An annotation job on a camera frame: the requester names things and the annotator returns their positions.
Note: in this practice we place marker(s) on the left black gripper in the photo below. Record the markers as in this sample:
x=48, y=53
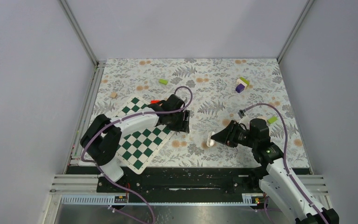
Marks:
x=182, y=126

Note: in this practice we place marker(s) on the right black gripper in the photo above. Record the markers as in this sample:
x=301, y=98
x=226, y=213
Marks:
x=227, y=136

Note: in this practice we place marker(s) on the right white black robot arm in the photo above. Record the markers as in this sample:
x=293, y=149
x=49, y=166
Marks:
x=274, y=177

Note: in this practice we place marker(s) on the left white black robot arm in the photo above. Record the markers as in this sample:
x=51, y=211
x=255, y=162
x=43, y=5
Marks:
x=102, y=138

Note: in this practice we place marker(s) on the lime green block left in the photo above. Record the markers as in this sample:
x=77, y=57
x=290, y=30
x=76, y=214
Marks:
x=163, y=81

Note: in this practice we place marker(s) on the lime green block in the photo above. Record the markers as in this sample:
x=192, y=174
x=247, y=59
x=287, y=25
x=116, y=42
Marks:
x=244, y=80
x=272, y=120
x=163, y=81

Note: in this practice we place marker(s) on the floral patterned table mat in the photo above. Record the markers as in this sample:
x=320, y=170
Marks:
x=209, y=85

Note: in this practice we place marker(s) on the green white chessboard mat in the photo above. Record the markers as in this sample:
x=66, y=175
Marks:
x=137, y=150

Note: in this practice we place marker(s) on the purple block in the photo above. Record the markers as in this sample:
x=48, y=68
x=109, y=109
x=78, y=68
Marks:
x=239, y=88

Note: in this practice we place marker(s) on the lime green block right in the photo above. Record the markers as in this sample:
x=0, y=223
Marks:
x=272, y=120

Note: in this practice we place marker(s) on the white cream block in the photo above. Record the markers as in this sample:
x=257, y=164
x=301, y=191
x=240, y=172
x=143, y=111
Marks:
x=239, y=81

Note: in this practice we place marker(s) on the lime green block far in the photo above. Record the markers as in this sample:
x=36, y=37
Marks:
x=244, y=80

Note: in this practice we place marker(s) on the tan wooden block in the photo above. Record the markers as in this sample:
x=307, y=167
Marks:
x=113, y=95

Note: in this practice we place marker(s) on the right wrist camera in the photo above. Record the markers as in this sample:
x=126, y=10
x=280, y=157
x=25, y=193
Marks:
x=245, y=119

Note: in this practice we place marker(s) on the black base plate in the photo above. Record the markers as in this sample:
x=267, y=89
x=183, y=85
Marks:
x=184, y=185

